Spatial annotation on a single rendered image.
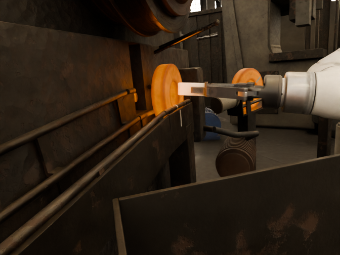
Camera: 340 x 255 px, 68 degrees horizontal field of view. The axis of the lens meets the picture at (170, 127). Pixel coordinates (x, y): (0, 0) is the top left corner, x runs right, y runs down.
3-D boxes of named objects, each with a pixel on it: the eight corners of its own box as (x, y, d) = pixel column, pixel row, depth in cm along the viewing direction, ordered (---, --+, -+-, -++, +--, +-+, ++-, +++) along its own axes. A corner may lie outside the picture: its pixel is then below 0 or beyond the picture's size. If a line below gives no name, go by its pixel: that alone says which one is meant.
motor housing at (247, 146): (219, 284, 95) (213, 148, 84) (226, 245, 115) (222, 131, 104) (256, 292, 91) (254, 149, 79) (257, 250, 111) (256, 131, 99)
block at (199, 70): (170, 142, 86) (164, 70, 80) (178, 136, 93) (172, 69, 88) (202, 143, 82) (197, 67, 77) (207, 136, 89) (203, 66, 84)
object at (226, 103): (210, 113, 91) (208, 96, 90) (227, 107, 96) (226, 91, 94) (223, 114, 86) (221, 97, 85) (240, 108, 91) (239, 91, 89)
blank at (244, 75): (241, 117, 99) (248, 118, 96) (224, 87, 91) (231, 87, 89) (261, 90, 104) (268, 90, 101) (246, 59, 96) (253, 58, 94)
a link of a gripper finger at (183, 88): (206, 95, 62) (205, 96, 61) (178, 94, 64) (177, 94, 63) (206, 83, 61) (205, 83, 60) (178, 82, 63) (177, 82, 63)
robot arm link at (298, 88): (304, 110, 59) (277, 109, 61) (309, 71, 57) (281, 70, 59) (311, 118, 51) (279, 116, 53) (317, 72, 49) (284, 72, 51)
